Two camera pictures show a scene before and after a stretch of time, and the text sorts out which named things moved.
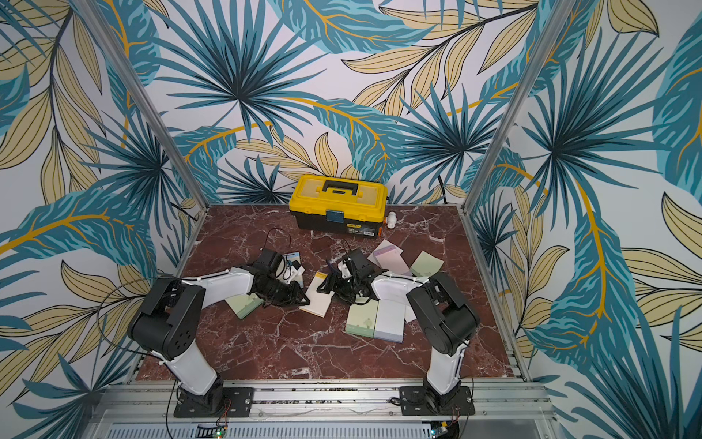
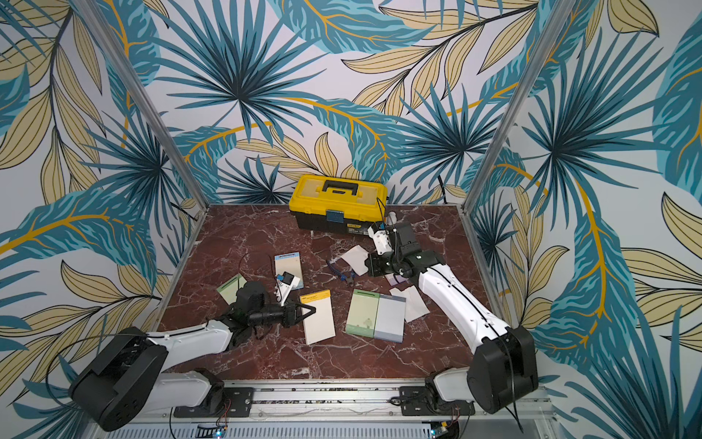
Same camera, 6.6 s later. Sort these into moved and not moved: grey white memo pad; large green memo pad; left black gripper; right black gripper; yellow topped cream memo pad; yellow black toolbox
Moved: yellow topped cream memo pad; right black gripper; left black gripper
Not moved: yellow black toolbox; large green memo pad; grey white memo pad
